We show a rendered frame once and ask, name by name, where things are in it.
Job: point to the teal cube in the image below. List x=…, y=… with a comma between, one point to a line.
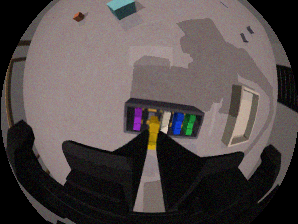
x=122, y=8

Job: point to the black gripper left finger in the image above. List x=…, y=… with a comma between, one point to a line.
x=123, y=166

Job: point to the yellow fuse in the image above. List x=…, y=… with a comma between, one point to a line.
x=153, y=130

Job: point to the small orange cube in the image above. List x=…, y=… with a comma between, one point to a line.
x=78, y=17

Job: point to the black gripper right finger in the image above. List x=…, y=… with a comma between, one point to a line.
x=181, y=170

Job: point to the white fuse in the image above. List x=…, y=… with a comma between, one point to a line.
x=164, y=122

